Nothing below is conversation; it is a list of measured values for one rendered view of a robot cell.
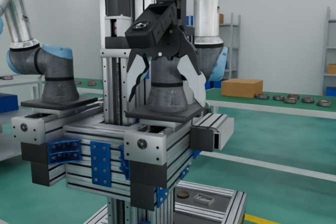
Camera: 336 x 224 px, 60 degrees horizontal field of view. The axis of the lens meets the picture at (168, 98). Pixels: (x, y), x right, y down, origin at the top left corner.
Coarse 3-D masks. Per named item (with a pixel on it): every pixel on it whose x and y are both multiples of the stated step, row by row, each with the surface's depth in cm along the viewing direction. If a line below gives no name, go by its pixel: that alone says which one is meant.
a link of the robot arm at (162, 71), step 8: (152, 64) 100; (160, 64) 98; (168, 64) 97; (176, 64) 97; (152, 72) 101; (160, 72) 99; (168, 72) 98; (176, 72) 98; (152, 80) 101; (160, 80) 99; (168, 80) 99; (176, 80) 100
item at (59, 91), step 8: (48, 80) 118; (56, 80) 118; (64, 80) 119; (72, 80) 123; (48, 88) 118; (56, 88) 118; (64, 88) 119; (72, 88) 122; (48, 96) 118; (56, 96) 117; (64, 96) 118; (72, 96) 121
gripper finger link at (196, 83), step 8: (184, 56) 48; (184, 64) 48; (184, 72) 48; (192, 72) 48; (192, 80) 48; (200, 80) 48; (192, 88) 48; (200, 88) 48; (200, 96) 48; (200, 104) 49
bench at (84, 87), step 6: (78, 78) 487; (84, 78) 487; (30, 84) 428; (36, 84) 421; (42, 84) 414; (78, 84) 407; (84, 84) 407; (96, 84) 407; (78, 90) 378; (84, 90) 372; (90, 90) 366; (96, 90) 361; (102, 90) 356
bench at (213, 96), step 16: (208, 96) 306; (224, 96) 306; (256, 96) 306; (272, 96) 306; (304, 96) 306; (320, 96) 306; (288, 112) 249; (304, 112) 243; (320, 112) 236; (240, 160) 282; (256, 160) 276; (320, 176) 247
